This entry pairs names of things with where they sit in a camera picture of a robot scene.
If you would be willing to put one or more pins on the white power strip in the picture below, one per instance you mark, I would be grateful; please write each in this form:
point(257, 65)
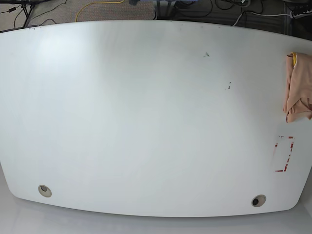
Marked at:
point(300, 12)

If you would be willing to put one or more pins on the table cable grommet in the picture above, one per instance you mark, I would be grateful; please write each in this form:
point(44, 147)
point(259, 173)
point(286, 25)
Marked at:
point(258, 201)
point(44, 191)

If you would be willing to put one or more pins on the peach orange t-shirt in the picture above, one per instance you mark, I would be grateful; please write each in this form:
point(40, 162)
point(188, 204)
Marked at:
point(298, 92)

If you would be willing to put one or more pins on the right table cable grommet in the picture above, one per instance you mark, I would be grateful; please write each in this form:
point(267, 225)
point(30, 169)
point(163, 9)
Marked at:
point(258, 201)

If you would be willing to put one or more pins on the red tape rectangle marking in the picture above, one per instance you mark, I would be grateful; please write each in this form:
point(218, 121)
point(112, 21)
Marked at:
point(282, 153)

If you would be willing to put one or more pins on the left table cable grommet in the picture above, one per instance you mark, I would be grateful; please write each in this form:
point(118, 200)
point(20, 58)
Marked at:
point(44, 191)

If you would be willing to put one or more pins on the black tripod stand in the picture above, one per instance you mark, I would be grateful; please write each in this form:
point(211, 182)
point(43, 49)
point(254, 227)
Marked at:
point(24, 6)

